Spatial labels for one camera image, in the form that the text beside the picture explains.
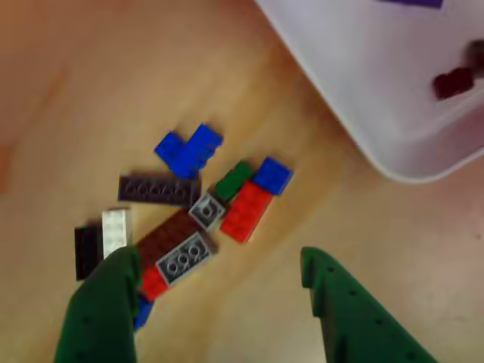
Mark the white lego brick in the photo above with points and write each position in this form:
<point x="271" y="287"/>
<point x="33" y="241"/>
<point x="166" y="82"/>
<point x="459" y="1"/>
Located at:
<point x="117" y="230"/>

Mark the long dark grey lego plate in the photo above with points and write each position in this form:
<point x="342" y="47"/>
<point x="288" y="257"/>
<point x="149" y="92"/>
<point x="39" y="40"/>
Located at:
<point x="157" y="189"/>

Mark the small red lego brick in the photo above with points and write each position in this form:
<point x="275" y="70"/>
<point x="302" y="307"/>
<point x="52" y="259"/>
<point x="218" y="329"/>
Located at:
<point x="153" y="281"/>

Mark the long red lego brick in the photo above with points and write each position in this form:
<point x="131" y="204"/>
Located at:
<point x="246" y="211"/>

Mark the brown lego plate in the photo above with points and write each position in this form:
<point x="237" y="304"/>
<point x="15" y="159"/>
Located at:
<point x="166" y="236"/>

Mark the small black lego brick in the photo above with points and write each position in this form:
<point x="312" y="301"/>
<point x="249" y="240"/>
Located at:
<point x="452" y="83"/>

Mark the white plastic bin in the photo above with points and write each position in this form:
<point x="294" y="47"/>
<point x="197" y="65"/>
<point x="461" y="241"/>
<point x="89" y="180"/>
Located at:
<point x="359" y="75"/>

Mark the small grey square lego brick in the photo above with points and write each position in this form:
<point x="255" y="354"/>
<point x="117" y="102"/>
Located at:
<point x="206" y="211"/>

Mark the dark green lego plate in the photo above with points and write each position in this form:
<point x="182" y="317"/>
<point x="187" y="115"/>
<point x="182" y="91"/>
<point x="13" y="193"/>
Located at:
<point x="87" y="253"/>

